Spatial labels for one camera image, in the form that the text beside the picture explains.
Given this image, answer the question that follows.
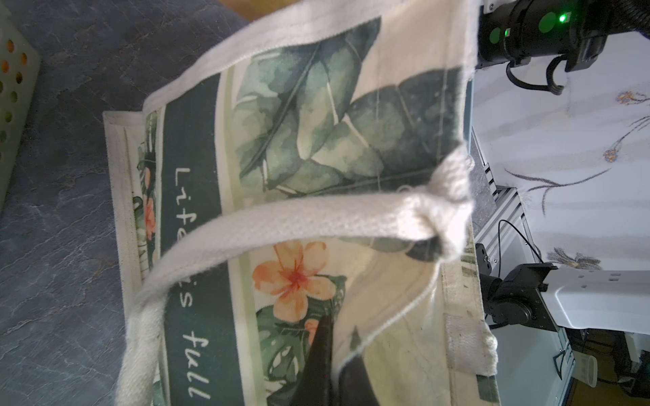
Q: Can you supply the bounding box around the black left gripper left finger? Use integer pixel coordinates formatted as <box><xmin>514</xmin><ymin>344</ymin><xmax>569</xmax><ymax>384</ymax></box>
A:
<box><xmin>290</xmin><ymin>316</ymin><xmax>333</xmax><ymax>406</ymax></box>

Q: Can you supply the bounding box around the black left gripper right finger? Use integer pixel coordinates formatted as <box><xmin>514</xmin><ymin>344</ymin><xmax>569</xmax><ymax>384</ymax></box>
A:
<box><xmin>339</xmin><ymin>355</ymin><xmax>378</xmax><ymax>406</ymax></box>

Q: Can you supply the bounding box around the cream canvas grocery bag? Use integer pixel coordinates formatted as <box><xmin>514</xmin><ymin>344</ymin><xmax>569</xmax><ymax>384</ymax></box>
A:
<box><xmin>103</xmin><ymin>1</ymin><xmax>500</xmax><ymax>405</ymax></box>

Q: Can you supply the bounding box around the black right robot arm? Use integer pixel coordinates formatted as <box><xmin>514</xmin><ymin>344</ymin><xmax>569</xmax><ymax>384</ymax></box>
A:
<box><xmin>473</xmin><ymin>1</ymin><xmax>649</xmax><ymax>334</ymax></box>

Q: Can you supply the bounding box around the pale green perforated fruit basket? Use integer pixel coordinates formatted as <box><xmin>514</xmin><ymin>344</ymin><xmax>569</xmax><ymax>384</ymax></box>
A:
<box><xmin>0</xmin><ymin>15</ymin><xmax>41</xmax><ymax>201</ymax></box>

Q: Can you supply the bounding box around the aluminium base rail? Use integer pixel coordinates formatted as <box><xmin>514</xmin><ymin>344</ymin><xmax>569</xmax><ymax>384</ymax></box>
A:
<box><xmin>471</xmin><ymin>187</ymin><xmax>575</xmax><ymax>406</ymax></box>

